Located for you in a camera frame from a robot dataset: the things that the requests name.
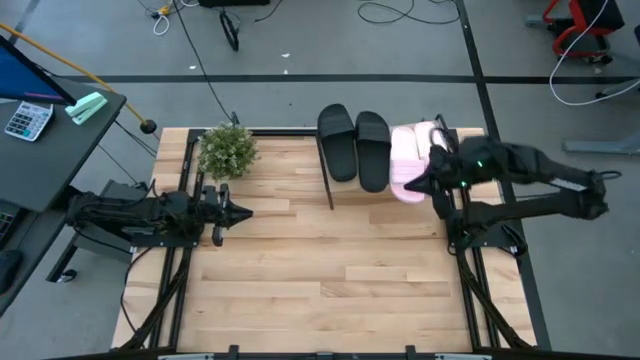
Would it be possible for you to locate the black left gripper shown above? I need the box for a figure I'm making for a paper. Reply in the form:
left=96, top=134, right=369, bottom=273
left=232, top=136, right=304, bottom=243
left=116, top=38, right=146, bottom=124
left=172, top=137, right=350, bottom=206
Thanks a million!
left=192, top=183, right=254, bottom=247

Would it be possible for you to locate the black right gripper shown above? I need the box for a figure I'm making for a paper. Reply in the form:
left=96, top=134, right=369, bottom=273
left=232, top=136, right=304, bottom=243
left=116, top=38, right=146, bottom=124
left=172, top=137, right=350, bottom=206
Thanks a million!
left=404, top=138, right=496, bottom=220

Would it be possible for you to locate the black rubber slide sandal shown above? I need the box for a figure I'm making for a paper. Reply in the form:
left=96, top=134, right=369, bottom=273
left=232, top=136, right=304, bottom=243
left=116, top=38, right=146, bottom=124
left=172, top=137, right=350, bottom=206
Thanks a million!
left=354, top=110, right=393, bottom=194
left=316, top=103, right=359, bottom=183

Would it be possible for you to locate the small green potted plant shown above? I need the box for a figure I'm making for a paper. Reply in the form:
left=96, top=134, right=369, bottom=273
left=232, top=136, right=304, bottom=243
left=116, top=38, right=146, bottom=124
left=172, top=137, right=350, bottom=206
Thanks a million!
left=197, top=122, right=260, bottom=182

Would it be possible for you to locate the grey metal stand foot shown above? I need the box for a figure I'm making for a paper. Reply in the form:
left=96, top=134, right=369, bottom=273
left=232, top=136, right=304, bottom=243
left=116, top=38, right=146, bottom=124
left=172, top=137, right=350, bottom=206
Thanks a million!
left=562, top=133, right=640, bottom=156
left=594, top=77, right=640, bottom=100

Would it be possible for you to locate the mint green stapler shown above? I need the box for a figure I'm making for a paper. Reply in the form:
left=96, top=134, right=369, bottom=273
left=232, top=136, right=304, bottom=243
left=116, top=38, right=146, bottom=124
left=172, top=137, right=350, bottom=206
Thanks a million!
left=64, top=91, right=109, bottom=126

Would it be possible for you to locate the black office desk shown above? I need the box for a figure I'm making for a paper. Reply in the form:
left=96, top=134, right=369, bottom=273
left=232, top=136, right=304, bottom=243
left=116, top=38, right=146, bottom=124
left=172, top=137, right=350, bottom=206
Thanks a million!
left=0, top=74, right=134, bottom=319

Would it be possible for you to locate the grey desk calculator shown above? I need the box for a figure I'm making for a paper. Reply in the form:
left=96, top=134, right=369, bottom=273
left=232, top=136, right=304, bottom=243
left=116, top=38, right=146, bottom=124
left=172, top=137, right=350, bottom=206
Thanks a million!
left=3, top=100, right=55, bottom=143

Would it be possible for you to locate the computer keyboard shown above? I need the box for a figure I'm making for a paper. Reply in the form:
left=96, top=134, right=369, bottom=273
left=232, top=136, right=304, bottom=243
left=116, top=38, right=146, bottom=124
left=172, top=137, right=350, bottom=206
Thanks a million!
left=0, top=199, right=20, bottom=249

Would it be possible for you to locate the red and black cart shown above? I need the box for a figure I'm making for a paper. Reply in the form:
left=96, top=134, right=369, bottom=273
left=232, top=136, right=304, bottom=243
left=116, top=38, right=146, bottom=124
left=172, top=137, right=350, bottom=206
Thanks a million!
left=525, top=0, right=626, bottom=66

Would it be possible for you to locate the computer monitor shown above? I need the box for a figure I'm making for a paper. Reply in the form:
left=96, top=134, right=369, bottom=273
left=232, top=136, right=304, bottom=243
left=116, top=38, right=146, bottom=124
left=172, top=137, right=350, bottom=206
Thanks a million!
left=0, top=33, right=77, bottom=107

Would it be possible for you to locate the yellow hose with black end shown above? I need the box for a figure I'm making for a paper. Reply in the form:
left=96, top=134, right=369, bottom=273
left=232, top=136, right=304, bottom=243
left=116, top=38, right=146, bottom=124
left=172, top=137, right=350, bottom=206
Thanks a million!
left=0, top=22, right=158, bottom=135

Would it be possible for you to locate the long black floor cable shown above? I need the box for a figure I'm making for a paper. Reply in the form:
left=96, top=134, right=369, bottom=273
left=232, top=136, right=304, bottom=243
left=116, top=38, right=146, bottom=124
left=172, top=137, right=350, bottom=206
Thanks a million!
left=171, top=0, right=235, bottom=123

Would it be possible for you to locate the white floor cable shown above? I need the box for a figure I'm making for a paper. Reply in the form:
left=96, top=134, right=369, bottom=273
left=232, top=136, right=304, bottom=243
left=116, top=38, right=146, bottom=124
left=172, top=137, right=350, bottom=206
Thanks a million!
left=548, top=0, right=640, bottom=108

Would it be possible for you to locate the black strap loop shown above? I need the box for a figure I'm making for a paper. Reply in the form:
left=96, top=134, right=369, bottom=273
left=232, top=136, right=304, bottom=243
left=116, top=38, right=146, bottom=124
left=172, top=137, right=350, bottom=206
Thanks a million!
left=219, top=8, right=241, bottom=53

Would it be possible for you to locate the looped black floor cable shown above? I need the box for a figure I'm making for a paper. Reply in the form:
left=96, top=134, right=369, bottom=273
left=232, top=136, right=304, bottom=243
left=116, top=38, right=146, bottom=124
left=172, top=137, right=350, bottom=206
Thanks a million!
left=357, top=0, right=461, bottom=26

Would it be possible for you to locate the white and yellow cable bundle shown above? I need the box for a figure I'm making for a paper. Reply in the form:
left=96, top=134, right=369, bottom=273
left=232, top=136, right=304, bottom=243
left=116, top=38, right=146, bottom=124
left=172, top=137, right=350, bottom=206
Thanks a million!
left=137, top=0, right=201, bottom=37

